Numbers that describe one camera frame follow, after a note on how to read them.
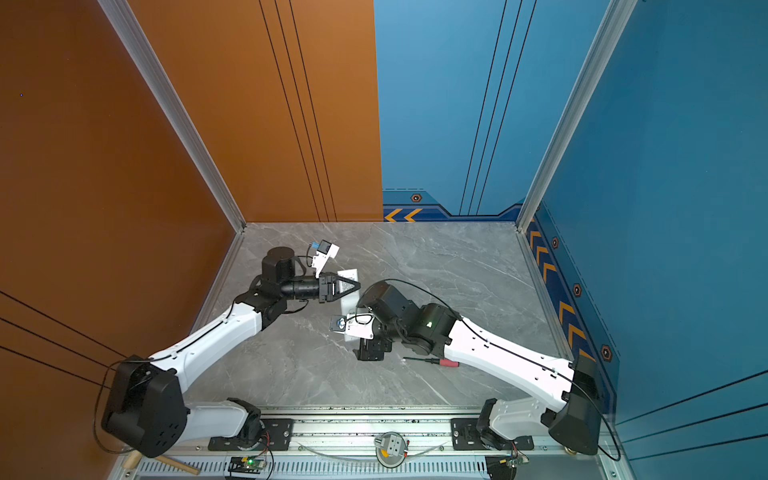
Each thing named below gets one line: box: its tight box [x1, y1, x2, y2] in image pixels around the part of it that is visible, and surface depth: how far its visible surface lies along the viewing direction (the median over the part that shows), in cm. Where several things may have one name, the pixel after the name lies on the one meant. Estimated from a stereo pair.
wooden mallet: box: [123, 449, 201, 475], surface depth 71 cm
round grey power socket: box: [374, 431, 407, 469], surface depth 68 cm
